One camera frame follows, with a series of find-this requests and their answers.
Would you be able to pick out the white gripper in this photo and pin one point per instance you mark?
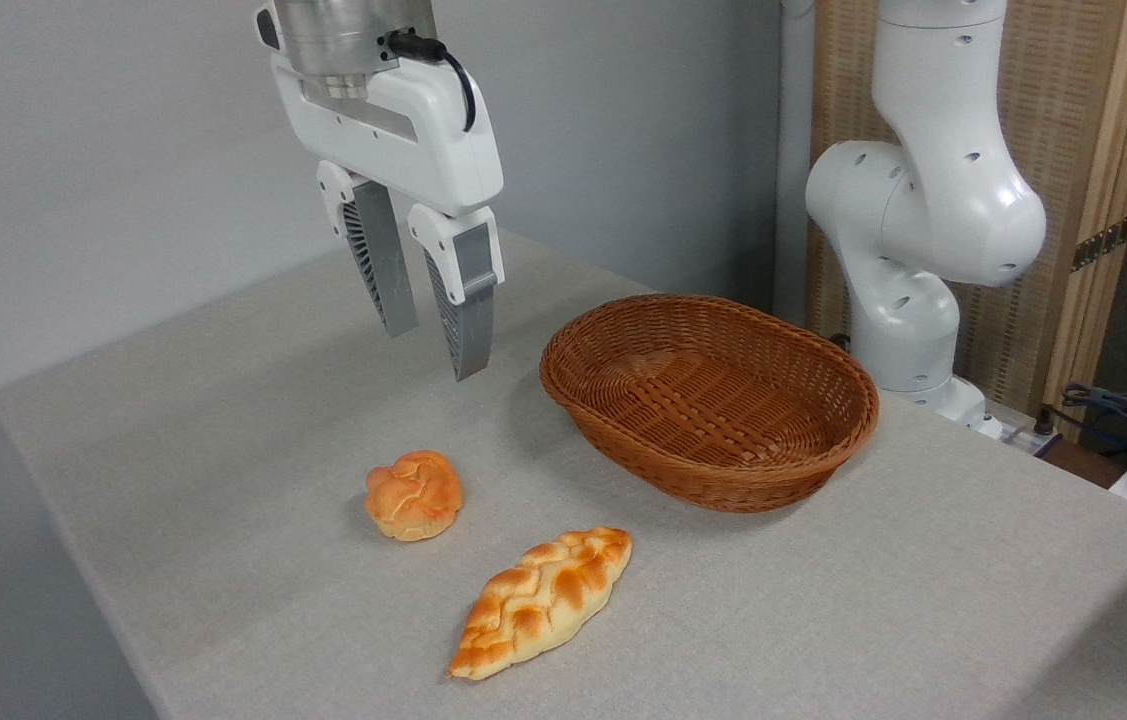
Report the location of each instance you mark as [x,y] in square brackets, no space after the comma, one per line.
[423,140]

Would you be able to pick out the round orange bread bun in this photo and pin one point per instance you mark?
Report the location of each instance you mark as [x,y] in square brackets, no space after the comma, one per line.
[413,495]

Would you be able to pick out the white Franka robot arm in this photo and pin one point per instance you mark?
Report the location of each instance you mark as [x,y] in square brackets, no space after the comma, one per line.
[933,200]

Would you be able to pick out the brown wicker basket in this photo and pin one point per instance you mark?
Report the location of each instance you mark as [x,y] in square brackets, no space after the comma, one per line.
[713,400]

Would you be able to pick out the long braided bread loaf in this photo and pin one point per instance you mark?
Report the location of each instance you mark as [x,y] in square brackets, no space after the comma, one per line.
[543,600]

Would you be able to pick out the metal screen hinge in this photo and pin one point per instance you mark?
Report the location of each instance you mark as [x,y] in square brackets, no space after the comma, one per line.
[1101,243]

